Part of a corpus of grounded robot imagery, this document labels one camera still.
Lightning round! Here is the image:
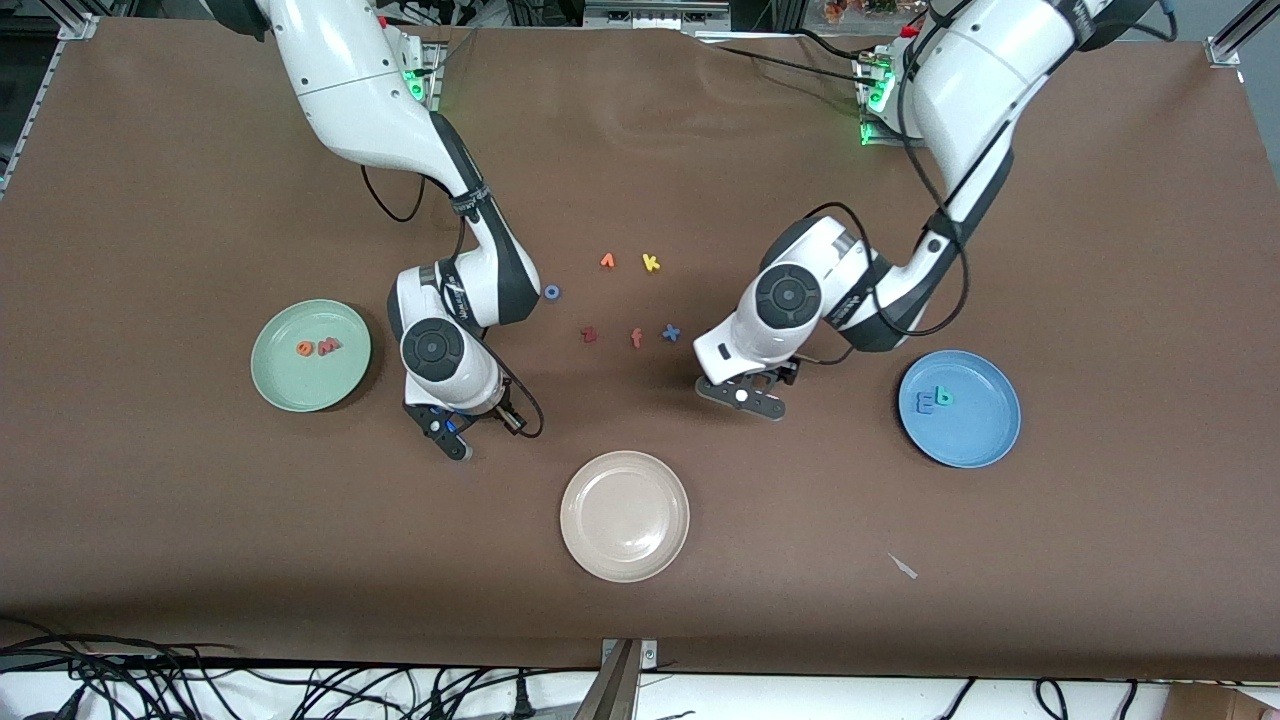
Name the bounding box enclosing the beige plate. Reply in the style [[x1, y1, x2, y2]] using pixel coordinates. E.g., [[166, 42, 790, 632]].
[[560, 450, 691, 584]]

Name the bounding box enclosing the green plate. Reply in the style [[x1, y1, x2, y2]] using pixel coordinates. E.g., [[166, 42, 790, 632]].
[[250, 299, 372, 413]]

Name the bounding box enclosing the blue plate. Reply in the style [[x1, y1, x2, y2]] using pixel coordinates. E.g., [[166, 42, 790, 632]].
[[897, 349, 1022, 469]]

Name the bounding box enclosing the white power strip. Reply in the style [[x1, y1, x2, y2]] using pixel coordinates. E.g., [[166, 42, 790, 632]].
[[583, 0, 731, 29]]

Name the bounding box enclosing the cardboard box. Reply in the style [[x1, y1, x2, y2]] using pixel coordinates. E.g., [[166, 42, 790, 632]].
[[1165, 683, 1280, 720]]

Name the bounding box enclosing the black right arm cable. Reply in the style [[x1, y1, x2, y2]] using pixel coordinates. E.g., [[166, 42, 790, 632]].
[[360, 165, 546, 441]]

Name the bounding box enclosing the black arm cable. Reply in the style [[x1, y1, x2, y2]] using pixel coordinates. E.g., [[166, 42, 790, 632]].
[[360, 165, 546, 441], [800, 20, 971, 366]]

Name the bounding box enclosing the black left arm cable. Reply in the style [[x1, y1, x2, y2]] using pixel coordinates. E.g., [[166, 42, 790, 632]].
[[800, 20, 971, 366]]

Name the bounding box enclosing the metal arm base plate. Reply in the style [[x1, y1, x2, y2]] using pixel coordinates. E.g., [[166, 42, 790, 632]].
[[858, 50, 931, 149], [405, 40, 443, 106]]

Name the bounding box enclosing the black cable on table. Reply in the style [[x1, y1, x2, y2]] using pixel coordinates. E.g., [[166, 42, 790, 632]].
[[695, 35, 871, 86]]

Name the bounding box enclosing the black cable tangle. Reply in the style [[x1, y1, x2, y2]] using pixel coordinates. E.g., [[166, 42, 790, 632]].
[[0, 615, 601, 720]]

